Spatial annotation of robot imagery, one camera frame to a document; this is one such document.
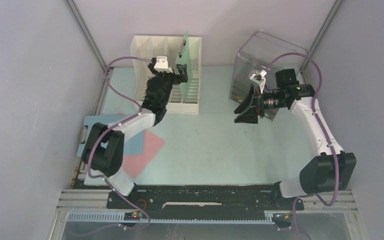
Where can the transparent grey drawer box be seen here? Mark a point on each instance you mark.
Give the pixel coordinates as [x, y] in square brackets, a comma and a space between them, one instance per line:
[255, 55]

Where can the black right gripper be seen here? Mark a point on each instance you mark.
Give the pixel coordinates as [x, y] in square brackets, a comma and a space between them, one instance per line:
[248, 108]

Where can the blue clipboard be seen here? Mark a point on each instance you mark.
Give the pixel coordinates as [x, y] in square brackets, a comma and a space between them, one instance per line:
[134, 146]

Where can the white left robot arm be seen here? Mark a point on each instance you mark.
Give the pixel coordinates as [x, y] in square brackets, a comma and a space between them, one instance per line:
[104, 147]

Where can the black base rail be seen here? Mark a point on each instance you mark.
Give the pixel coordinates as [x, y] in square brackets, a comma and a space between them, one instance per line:
[212, 202]

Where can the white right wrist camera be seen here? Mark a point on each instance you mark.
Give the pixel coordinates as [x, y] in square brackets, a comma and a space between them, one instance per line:
[259, 77]

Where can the green clipboard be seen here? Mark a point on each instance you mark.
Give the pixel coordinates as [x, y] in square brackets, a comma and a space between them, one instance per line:
[183, 66]

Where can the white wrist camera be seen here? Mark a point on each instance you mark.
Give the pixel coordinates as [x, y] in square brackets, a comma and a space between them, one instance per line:
[162, 64]
[259, 77]

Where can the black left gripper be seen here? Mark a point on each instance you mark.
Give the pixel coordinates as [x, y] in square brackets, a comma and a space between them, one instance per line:
[182, 78]

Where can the white file organizer rack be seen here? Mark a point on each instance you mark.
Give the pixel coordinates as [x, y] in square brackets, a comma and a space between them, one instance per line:
[150, 46]

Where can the pink paper sheet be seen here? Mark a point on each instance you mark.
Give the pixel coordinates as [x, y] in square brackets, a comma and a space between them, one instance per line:
[135, 164]

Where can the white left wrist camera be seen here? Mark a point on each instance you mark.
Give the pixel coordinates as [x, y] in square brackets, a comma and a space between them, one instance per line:
[162, 64]

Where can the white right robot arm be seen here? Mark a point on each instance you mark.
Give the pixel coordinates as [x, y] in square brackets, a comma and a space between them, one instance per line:
[330, 167]

